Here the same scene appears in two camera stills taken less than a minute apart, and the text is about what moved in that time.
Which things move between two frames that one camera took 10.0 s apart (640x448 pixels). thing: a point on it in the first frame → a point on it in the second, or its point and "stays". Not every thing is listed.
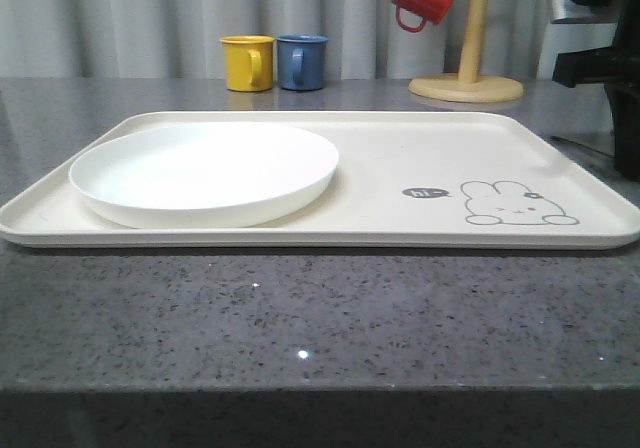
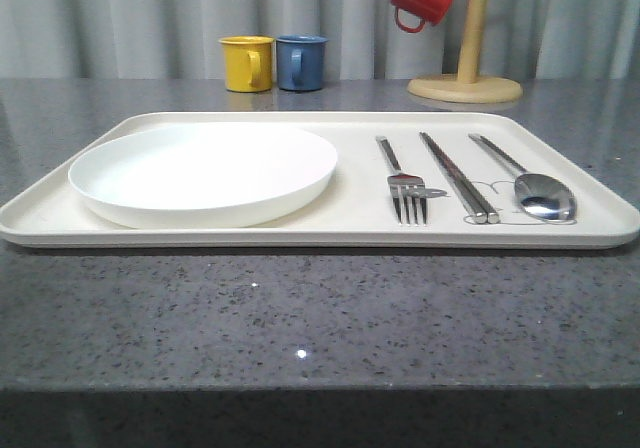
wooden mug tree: [468, 85] stays
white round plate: [202, 174] stays
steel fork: [578, 144] → [404, 188]
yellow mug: [249, 62] stays
